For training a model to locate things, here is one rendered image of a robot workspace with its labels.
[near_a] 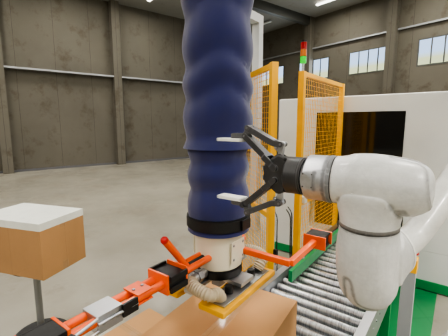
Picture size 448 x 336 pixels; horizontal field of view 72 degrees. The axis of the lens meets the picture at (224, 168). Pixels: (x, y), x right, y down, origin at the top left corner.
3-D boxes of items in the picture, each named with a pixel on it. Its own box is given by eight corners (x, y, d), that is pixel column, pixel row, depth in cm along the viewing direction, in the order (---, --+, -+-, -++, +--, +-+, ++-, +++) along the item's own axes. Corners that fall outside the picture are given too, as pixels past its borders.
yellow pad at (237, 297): (253, 267, 125) (253, 256, 124) (275, 275, 119) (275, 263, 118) (197, 309, 97) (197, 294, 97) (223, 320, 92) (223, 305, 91)
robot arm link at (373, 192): (327, 156, 53) (326, 228, 56) (437, 163, 44) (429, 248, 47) (345, 148, 62) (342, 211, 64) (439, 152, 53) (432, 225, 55)
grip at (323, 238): (311, 239, 127) (311, 227, 126) (331, 244, 122) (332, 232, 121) (303, 245, 120) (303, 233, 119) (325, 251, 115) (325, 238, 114)
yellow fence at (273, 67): (233, 286, 321) (234, 78, 290) (242, 285, 323) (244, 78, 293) (265, 343, 237) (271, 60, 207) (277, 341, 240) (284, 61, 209)
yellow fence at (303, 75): (329, 263, 372) (339, 85, 341) (338, 266, 366) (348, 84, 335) (286, 310, 280) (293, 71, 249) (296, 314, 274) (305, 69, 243)
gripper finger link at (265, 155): (273, 173, 64) (277, 169, 63) (239, 136, 68) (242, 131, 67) (281, 171, 67) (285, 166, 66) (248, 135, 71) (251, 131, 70)
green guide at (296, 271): (344, 223, 352) (345, 215, 351) (353, 224, 346) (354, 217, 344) (278, 278, 226) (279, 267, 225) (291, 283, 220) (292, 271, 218)
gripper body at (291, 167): (300, 157, 58) (257, 154, 63) (298, 201, 59) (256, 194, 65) (313, 153, 64) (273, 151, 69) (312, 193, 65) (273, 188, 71)
